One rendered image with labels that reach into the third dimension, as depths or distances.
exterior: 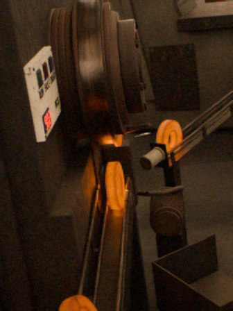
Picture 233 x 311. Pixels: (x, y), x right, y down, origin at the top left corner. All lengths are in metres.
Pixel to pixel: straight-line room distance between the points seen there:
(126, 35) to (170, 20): 2.78
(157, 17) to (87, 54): 2.92
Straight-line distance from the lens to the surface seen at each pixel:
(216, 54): 4.51
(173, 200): 2.33
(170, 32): 4.54
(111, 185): 1.90
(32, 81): 1.41
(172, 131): 2.42
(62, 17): 1.76
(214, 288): 1.63
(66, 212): 1.51
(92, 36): 1.66
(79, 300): 1.36
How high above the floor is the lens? 1.49
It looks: 19 degrees down
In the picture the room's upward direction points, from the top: 8 degrees counter-clockwise
